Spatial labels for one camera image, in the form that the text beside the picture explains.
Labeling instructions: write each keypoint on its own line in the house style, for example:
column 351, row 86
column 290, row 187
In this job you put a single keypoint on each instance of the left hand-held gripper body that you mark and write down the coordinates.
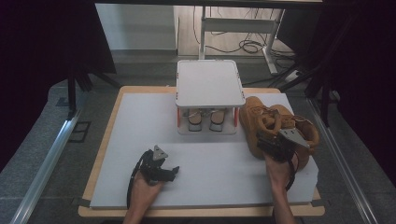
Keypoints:
column 152, row 169

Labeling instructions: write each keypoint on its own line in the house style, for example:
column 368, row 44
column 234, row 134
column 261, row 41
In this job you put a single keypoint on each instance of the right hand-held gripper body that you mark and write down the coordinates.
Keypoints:
column 283, row 149

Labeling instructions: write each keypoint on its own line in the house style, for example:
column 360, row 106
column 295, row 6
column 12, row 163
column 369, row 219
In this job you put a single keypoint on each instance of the tan suede boot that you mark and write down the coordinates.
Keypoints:
column 252, row 124
column 308, row 133

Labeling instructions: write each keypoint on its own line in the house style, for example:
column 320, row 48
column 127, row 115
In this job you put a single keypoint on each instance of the white two-tier shoe rack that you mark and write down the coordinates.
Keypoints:
column 208, row 82

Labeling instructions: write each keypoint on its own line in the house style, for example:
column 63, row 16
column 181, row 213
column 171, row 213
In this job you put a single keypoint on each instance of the person's right hand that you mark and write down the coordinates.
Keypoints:
column 281, row 174

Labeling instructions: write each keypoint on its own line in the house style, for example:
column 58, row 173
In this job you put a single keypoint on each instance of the person's left hand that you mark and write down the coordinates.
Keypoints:
column 143, row 194

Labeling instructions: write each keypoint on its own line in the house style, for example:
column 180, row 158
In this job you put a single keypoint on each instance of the white paper sheet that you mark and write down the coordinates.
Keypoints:
column 143, row 124

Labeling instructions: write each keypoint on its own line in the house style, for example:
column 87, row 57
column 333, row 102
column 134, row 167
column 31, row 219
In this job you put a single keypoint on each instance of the black metal stand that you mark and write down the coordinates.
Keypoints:
column 325, row 109
column 72, row 93

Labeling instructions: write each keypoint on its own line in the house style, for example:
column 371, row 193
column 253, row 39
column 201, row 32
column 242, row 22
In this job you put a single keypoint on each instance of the black tape strip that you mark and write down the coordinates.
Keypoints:
column 317, row 202
column 84, row 202

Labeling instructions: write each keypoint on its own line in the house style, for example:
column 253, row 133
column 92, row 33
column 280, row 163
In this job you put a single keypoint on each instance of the white power strip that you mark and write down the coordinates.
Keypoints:
column 292, row 75

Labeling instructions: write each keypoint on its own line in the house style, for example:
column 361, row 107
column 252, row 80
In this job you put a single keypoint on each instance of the black curtain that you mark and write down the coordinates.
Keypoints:
column 37, row 62
column 373, row 77

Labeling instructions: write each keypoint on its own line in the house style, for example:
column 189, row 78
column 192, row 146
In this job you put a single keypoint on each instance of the aluminium rail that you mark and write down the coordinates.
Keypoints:
column 46, row 168
column 342, row 168

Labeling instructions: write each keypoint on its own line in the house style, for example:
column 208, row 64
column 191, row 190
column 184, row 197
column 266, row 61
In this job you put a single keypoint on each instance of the white metal desk frame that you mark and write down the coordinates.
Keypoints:
column 236, row 25

